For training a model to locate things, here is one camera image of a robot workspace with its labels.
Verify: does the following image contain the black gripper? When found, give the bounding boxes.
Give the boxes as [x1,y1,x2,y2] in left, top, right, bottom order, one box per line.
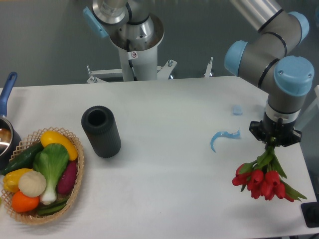
[249,118,302,147]

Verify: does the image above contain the red tulip bouquet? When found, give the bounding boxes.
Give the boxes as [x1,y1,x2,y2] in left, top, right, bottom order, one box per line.
[232,146,306,202]

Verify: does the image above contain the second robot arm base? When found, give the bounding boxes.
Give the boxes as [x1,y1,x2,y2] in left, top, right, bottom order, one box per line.
[83,0,164,52]

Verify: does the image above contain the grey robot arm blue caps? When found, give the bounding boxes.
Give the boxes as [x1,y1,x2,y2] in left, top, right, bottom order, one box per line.
[224,0,315,147]

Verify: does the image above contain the dark grey ribbed vase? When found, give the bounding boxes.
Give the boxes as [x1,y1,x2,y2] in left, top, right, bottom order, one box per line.
[81,106,121,158]

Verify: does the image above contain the curved blue plastic strip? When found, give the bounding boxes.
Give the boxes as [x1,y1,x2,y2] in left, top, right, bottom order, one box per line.
[210,129,241,153]

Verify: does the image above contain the small blue plastic piece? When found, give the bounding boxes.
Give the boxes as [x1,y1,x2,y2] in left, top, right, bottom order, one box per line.
[232,105,243,116]

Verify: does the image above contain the black device at edge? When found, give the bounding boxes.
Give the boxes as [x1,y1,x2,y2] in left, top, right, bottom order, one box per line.
[301,202,319,228]

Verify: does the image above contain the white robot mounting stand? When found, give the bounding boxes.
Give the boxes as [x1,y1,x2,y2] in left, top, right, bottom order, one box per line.
[87,48,177,84]

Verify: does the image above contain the purple sweet potato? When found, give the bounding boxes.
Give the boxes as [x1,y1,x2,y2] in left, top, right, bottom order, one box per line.
[57,161,77,195]

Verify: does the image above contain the green bok choy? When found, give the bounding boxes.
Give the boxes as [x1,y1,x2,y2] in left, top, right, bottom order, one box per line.
[33,143,69,205]

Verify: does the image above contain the green vegetable under basket items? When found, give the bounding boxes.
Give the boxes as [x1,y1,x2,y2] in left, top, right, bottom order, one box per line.
[36,198,68,217]

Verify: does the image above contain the dark green cucumber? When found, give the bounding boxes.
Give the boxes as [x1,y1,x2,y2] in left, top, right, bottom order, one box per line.
[0,142,43,175]

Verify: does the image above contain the woven wicker basket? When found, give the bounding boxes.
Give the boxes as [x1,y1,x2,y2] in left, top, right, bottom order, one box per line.
[1,127,84,225]

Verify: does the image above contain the orange fruit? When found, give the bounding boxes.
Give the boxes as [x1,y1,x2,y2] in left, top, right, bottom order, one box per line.
[11,191,39,213]

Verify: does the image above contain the yellow bell pepper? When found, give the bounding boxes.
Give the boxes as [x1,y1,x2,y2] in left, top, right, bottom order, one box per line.
[3,168,32,193]

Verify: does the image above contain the blue handled saucepan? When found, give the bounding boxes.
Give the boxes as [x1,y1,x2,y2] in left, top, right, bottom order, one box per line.
[0,72,21,170]

